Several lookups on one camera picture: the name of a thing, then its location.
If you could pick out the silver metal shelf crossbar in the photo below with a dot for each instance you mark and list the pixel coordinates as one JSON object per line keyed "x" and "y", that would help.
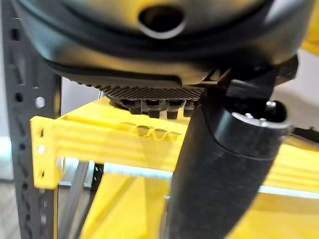
{"x": 134, "y": 171}

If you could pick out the yellow steel shelf beam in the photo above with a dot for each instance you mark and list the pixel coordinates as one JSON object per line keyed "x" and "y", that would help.
{"x": 99, "y": 147}
{"x": 312, "y": 27}

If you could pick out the dark grey perforated shelf post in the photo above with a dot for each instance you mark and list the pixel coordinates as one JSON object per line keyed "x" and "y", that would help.
{"x": 97, "y": 174}
{"x": 23, "y": 129}

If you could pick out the black sole-shaped part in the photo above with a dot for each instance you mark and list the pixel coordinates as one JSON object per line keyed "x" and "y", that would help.
{"x": 305, "y": 132}

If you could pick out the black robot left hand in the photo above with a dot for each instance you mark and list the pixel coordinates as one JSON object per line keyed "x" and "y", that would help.
{"x": 154, "y": 57}

